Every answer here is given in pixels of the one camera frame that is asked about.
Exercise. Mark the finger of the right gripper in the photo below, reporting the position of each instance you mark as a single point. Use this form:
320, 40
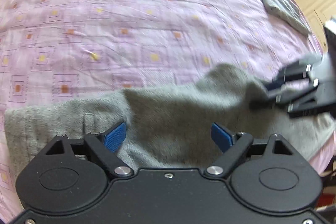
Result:
274, 88

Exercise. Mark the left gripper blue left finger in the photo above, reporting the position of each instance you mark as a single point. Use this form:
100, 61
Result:
102, 149

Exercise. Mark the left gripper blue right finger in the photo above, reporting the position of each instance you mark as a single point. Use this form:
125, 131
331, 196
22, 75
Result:
234, 147

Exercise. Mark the speckled grey pants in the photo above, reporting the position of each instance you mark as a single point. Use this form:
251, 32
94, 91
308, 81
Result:
167, 126

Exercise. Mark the folded grey garment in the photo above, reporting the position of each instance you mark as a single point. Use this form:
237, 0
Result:
289, 12

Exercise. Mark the pink patterned bed sheet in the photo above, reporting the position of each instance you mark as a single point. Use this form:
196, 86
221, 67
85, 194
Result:
56, 53

